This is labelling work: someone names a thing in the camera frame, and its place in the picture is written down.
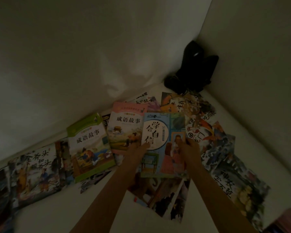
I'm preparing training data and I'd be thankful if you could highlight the person's right hand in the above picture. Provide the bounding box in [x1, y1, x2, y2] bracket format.
[177, 138, 204, 172]

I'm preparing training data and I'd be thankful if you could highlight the person's left hand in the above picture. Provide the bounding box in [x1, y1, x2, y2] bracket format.
[122, 142, 151, 172]

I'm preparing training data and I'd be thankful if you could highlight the teal book round white label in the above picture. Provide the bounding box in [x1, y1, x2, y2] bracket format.
[140, 112, 188, 179]

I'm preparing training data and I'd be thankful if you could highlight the pile of books and magazines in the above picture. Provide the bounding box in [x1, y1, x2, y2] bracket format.
[0, 91, 271, 233]

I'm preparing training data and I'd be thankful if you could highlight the green-bordered picture book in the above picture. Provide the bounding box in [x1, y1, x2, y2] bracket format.
[66, 113, 116, 183]

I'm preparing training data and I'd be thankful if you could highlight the person's right forearm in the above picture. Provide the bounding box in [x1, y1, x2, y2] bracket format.
[188, 167, 257, 233]

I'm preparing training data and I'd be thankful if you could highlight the person's left forearm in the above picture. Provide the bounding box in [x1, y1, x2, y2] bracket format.
[70, 165, 136, 233]

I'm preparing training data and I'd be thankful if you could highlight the black cloth object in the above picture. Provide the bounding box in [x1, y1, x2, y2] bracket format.
[164, 40, 220, 94]

